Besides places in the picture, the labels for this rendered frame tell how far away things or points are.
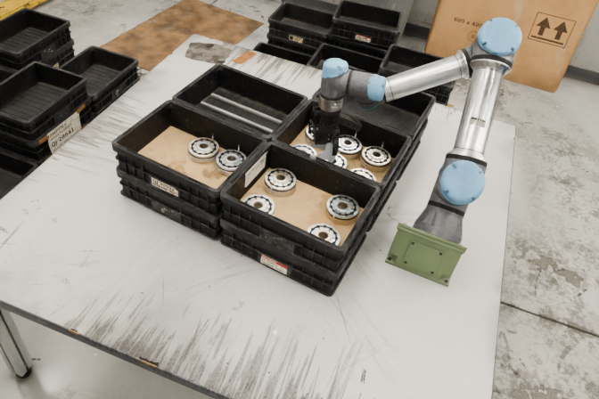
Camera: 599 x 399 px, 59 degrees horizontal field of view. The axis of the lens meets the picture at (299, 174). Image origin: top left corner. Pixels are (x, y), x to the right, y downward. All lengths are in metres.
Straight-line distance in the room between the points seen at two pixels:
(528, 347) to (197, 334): 1.60
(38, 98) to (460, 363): 2.13
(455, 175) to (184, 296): 0.84
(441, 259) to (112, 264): 0.99
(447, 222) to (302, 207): 0.44
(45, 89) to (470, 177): 2.04
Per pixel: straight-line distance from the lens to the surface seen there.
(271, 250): 1.58
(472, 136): 1.55
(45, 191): 1.96
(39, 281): 1.71
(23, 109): 2.72
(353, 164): 1.85
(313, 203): 1.68
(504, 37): 1.61
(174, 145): 1.86
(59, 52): 3.14
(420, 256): 1.68
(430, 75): 1.72
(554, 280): 2.97
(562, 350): 2.73
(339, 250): 1.44
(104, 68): 3.15
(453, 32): 4.33
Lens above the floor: 2.02
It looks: 42 degrees down
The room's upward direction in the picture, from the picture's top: 8 degrees clockwise
